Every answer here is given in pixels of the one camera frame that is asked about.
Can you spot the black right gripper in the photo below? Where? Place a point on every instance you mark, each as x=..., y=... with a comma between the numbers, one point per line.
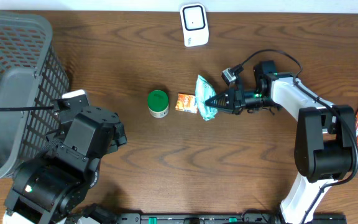
x=234, y=101

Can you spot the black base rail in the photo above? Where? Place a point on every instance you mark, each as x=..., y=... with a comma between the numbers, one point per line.
x=97, y=214

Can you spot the teal wet wipes pack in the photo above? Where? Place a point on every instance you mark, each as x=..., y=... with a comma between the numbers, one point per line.
x=203, y=92

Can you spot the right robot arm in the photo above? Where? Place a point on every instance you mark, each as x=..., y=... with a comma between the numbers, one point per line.
x=325, y=151

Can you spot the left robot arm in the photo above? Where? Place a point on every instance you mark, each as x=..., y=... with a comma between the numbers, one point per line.
x=48, y=187

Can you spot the green lid jar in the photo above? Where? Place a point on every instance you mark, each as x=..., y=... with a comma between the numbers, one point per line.
x=158, y=103

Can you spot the grey plastic basket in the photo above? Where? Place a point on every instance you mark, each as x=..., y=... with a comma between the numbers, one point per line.
x=31, y=77

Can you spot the white barcode scanner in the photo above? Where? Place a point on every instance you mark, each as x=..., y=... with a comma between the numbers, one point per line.
x=194, y=24

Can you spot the orange Kleenex tissue pack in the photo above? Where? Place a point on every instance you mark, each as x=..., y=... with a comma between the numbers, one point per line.
x=186, y=103

